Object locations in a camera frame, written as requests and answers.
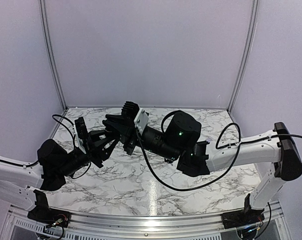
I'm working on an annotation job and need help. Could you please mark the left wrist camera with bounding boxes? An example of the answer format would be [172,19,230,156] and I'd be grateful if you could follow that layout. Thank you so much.
[74,117,88,154]

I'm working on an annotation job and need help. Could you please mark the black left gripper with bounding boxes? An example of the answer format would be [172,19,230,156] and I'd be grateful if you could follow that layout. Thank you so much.
[58,129,118,177]

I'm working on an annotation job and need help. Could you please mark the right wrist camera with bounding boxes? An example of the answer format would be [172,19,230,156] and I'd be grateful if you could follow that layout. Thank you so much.
[121,101,149,134]

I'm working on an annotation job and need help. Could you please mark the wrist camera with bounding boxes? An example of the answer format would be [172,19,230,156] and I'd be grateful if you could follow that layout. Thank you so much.
[121,101,149,134]
[74,117,88,154]

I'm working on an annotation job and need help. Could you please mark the black earbud charging case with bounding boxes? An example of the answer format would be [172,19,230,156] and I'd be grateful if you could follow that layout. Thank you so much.
[104,126,114,137]

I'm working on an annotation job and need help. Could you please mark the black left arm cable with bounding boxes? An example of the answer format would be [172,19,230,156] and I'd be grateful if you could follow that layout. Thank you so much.
[0,114,91,180]

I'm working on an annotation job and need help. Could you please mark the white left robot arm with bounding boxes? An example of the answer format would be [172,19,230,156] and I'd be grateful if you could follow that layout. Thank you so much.
[0,130,119,223]

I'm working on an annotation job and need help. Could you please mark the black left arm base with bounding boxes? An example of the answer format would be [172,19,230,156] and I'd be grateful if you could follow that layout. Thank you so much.
[27,190,71,228]

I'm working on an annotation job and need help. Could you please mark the aluminium corner post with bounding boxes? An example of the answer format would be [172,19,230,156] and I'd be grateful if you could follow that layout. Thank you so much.
[227,0,260,115]
[38,0,68,112]

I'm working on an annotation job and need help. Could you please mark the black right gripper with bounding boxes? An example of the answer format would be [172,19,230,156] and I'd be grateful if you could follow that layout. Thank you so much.
[101,115,181,163]

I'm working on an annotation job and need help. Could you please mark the aluminium front frame rail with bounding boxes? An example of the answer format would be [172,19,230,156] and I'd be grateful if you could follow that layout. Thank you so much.
[0,202,291,240]

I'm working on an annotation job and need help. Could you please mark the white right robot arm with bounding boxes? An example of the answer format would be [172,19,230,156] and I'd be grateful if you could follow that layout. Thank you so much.
[103,109,302,224]

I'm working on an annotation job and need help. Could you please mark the left aluminium corner post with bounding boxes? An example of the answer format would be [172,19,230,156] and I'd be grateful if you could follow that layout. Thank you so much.
[38,0,68,112]

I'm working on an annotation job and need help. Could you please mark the right aluminium corner post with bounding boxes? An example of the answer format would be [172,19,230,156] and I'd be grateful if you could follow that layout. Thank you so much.
[227,0,260,115]

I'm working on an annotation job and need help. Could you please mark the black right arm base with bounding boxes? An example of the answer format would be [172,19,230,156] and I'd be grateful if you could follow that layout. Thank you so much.
[222,193,265,229]

